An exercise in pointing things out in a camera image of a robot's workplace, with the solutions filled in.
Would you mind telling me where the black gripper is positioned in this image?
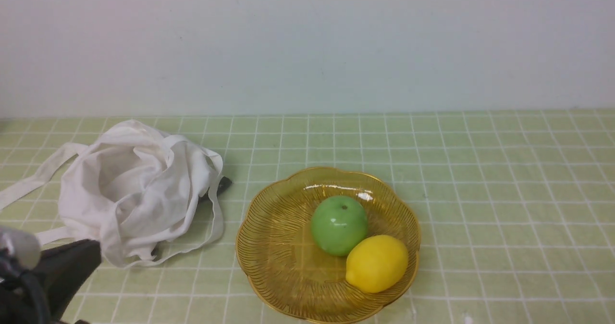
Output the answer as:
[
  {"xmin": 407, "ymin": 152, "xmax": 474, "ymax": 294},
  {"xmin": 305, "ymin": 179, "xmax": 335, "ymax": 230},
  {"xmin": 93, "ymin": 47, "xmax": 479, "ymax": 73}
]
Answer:
[{"xmin": 0, "ymin": 239, "xmax": 102, "ymax": 324}]

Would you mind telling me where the green apple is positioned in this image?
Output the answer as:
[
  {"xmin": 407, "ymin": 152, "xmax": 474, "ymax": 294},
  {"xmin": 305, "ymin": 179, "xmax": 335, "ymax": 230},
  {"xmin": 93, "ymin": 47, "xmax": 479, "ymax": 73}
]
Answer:
[{"xmin": 310, "ymin": 195, "xmax": 369, "ymax": 257}]

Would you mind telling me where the white cloth bag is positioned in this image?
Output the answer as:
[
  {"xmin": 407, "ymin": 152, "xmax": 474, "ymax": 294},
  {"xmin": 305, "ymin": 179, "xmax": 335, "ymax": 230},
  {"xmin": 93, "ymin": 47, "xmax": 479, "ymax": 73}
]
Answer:
[{"xmin": 1, "ymin": 120, "xmax": 224, "ymax": 268}]

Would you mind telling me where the black bag tag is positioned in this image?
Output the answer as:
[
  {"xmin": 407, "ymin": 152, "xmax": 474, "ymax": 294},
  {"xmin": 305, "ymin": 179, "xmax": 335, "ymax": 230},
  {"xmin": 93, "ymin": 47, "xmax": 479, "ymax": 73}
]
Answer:
[{"xmin": 198, "ymin": 176, "xmax": 233, "ymax": 203}]

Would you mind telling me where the amber plastic fruit plate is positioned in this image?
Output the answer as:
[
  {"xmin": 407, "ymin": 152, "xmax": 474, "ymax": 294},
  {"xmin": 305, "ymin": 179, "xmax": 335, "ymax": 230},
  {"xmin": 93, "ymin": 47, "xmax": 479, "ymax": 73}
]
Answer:
[{"xmin": 236, "ymin": 167, "xmax": 421, "ymax": 324}]

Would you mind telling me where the yellow lemon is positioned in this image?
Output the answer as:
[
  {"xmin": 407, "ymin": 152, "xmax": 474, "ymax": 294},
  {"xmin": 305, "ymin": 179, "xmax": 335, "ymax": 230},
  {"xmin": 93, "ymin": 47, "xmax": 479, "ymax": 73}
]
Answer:
[{"xmin": 345, "ymin": 236, "xmax": 409, "ymax": 294}]

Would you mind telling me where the green checkered tablecloth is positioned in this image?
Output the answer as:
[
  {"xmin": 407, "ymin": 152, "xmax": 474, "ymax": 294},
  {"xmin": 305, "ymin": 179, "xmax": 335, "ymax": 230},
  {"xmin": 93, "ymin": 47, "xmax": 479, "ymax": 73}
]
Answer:
[{"xmin": 0, "ymin": 109, "xmax": 615, "ymax": 324}]

